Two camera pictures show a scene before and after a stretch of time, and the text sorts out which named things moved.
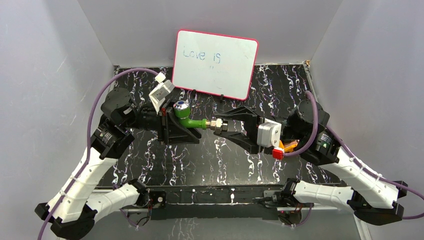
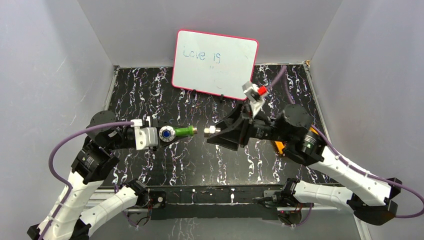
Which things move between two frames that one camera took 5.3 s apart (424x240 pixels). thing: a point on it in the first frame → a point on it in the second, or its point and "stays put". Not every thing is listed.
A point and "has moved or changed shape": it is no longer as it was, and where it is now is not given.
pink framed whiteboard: [216, 64] stays put
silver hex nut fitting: [217, 124] has moved or changed shape
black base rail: [215, 202] stays put
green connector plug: [181, 109] has moved or changed shape
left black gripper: [166, 126] → [154, 125]
